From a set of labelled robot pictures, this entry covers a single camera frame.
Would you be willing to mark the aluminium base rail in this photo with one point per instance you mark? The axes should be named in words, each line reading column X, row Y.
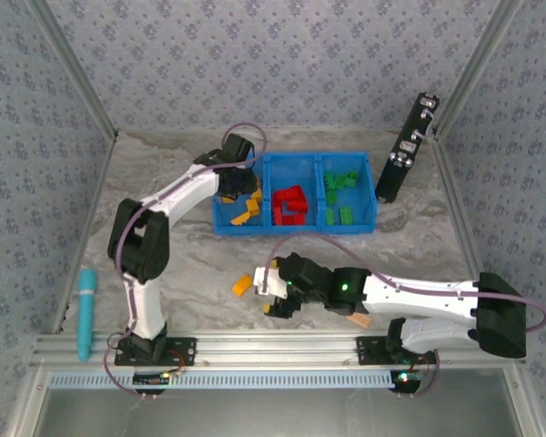
column 273, row 348

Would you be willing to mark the yellow sloped lego brick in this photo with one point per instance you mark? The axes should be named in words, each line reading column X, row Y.
column 240, row 218

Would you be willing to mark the aluminium frame post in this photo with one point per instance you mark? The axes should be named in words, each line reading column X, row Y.
column 75, row 68
column 480, row 64

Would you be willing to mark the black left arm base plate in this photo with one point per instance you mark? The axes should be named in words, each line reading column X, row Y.
column 182, row 350

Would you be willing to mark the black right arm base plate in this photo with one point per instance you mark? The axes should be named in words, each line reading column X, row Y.
column 371, row 349

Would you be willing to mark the small wooden block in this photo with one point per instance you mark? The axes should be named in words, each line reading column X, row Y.
column 362, row 321

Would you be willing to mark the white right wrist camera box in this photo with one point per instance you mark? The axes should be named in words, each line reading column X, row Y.
column 274, row 287

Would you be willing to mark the red lego brick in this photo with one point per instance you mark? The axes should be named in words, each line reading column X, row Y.
column 294, row 192
column 302, row 206
column 278, row 217
column 292, row 220
column 302, row 220
column 280, row 199

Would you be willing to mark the small circuit board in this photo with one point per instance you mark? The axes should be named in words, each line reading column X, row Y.
column 150, row 379
column 405, row 379

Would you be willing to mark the teal cylindrical tool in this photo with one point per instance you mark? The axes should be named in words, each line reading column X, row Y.
column 87, row 309

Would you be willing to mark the aluminium table side rail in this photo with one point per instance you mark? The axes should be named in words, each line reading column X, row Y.
column 89, row 227
column 457, row 205

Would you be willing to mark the black panel with metal latches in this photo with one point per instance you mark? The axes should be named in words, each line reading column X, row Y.
column 391, row 182

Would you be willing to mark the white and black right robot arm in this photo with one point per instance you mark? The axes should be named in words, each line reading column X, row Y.
column 418, row 296

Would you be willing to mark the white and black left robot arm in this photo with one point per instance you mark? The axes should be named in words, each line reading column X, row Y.
column 182, row 191

